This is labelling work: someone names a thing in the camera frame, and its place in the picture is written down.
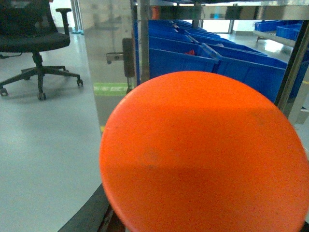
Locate orange cylindrical capacitor 4680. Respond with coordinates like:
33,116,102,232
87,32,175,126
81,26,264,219
99,72,309,232

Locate blue crate behind left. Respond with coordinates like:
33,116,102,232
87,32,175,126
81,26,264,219
149,37,219,79

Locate stainless steel roller rack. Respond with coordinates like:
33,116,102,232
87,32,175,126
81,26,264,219
80,0,309,123

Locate large blue plastic crate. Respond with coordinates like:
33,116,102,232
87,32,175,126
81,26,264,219
203,43,287,102

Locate black office swivel chair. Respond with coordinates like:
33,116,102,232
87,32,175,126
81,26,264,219
0,0,84,101

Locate blue crate far right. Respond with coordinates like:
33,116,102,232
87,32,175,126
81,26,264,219
276,23,302,41

